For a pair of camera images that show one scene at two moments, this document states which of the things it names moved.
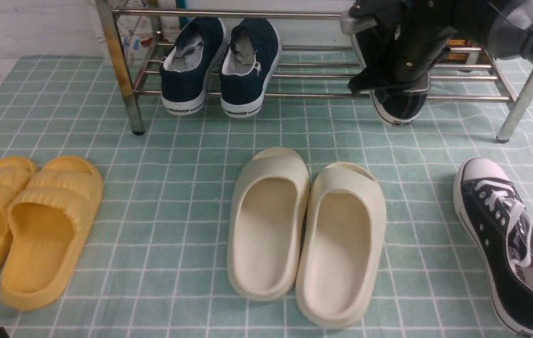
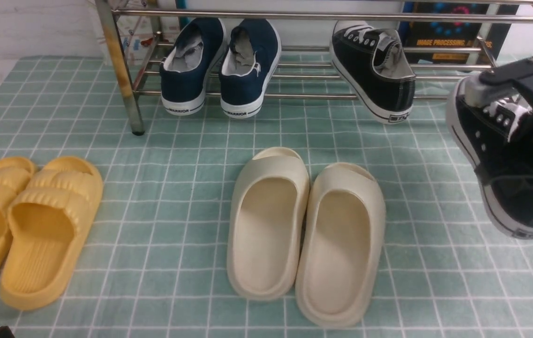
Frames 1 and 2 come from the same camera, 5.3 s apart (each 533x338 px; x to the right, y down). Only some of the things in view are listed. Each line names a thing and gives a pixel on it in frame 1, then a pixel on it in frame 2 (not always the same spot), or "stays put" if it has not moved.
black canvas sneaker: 528,290 → 518,153
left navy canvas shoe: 188,62 stays put
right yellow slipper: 50,220 stays put
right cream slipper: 342,245 stays put
